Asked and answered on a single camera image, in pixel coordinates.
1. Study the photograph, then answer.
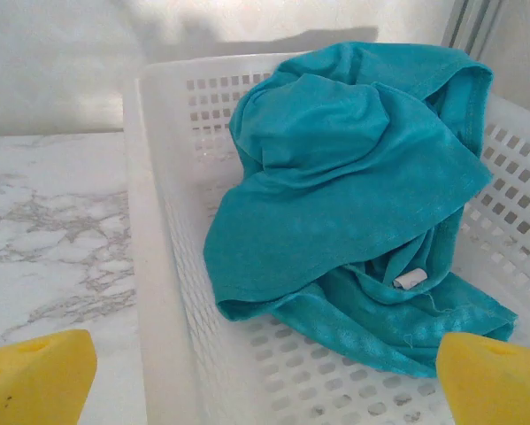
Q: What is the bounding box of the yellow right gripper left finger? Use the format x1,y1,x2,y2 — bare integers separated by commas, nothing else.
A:
0,328,98,425

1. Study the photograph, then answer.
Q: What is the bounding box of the white perforated plastic basket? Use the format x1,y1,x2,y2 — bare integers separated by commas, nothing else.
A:
122,51,530,425

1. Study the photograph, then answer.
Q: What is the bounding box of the teal t-shirt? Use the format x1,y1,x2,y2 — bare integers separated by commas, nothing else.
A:
202,41,519,380

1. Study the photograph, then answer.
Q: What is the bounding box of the aluminium frame post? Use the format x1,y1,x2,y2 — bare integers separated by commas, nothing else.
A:
441,0,516,57

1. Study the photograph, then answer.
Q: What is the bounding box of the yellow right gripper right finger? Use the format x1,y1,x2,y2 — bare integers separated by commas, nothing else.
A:
436,332,530,425

